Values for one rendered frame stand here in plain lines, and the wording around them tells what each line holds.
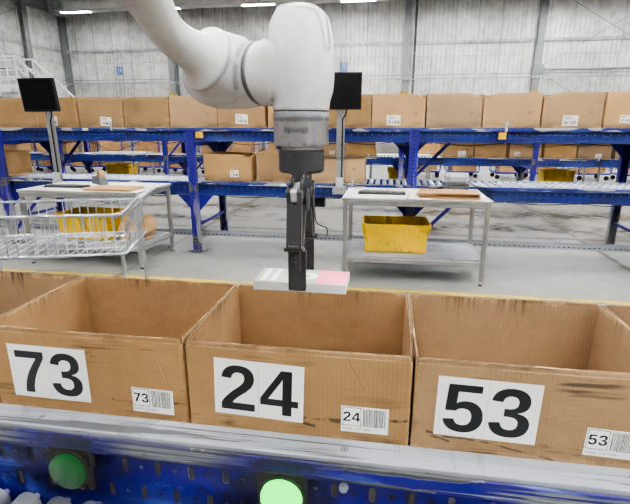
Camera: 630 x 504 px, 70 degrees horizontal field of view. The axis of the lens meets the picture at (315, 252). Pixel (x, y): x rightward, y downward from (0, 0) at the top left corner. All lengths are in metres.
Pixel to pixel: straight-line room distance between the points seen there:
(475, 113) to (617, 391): 4.58
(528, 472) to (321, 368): 0.36
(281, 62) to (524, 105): 4.74
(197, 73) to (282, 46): 0.15
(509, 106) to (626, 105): 1.11
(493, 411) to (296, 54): 0.63
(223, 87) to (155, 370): 0.50
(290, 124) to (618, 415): 0.67
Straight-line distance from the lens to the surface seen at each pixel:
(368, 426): 0.83
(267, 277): 0.80
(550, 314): 1.09
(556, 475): 0.86
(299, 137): 0.72
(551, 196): 5.21
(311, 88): 0.71
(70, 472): 0.99
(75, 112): 6.38
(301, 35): 0.72
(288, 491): 0.84
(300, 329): 1.08
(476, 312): 1.05
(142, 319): 1.21
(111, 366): 0.92
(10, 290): 1.40
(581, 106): 5.53
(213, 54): 0.78
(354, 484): 0.87
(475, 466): 0.83
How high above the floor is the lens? 1.41
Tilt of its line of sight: 16 degrees down
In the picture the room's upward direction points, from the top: straight up
